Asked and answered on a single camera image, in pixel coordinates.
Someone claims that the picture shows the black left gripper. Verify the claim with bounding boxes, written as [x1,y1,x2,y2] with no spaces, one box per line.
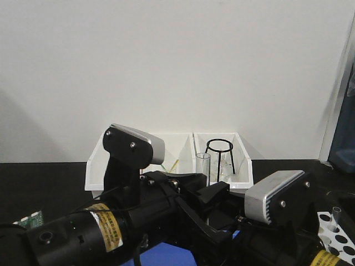
[116,171,232,249]

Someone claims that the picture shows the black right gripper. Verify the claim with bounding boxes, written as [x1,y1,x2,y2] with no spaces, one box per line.
[194,191,327,265]

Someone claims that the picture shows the clear glass test tube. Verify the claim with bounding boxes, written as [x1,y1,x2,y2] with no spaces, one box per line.
[196,153,211,186]

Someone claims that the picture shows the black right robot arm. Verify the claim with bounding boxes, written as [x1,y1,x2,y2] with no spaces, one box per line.
[179,200,348,265]

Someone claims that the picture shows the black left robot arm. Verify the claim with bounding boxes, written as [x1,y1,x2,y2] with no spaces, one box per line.
[1,171,232,265]

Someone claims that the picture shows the white test tube rack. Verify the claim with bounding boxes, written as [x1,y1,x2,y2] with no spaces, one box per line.
[317,212,354,265]

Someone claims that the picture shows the test tube in rack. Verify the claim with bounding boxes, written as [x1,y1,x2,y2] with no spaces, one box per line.
[328,206,342,233]

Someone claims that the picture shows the grey pegboard drying rack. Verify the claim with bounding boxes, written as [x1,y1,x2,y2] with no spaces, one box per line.
[328,74,354,174]

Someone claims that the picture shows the clear glassware in bin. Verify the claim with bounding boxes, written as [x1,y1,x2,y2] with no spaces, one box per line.
[210,157,233,182]

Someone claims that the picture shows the white right storage bin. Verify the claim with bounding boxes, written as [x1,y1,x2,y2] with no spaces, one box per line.
[194,132,254,193]

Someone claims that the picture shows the white storage bin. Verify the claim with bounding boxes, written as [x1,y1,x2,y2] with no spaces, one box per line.
[84,133,110,197]
[140,133,196,173]
[194,132,254,193]

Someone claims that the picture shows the blue plastic tray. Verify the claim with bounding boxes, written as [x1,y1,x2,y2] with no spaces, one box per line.
[133,229,242,266]

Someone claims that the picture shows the green yellow plastic sticks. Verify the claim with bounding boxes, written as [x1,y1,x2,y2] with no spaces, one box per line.
[160,159,180,173]

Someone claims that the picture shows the black lab sink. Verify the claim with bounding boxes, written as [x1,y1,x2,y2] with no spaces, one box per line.
[326,190,354,221]

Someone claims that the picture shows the white middle storage bin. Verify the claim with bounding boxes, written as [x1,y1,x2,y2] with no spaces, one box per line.
[140,133,196,173]

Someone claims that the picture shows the white left storage bin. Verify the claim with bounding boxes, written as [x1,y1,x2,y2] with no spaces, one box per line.
[84,133,110,197]

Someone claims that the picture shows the green circuit board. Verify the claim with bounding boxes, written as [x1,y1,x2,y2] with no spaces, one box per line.
[13,211,44,229]

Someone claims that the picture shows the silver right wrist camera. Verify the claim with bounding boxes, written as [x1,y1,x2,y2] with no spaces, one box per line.
[244,170,318,229]

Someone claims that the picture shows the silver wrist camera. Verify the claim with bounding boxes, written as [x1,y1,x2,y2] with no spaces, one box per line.
[103,124,165,204]
[244,170,318,229]

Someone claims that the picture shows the black wire tripod stand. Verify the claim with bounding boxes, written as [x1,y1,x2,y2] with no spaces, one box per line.
[205,139,236,181]

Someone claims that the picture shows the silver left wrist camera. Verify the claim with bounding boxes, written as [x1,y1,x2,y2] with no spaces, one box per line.
[103,124,165,204]

